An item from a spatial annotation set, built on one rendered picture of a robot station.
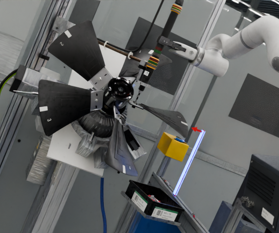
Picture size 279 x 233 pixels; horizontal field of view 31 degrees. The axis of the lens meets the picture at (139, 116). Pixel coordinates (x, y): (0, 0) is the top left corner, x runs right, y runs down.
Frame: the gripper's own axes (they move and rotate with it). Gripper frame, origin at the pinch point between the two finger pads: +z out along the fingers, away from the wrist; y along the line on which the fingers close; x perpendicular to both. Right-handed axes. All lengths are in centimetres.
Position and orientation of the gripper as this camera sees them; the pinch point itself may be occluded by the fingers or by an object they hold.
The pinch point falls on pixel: (162, 40)
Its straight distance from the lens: 219.5
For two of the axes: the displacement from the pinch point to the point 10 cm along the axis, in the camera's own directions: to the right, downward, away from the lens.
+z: -8.9, -3.6, -2.9
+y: -2.3, -2.1, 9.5
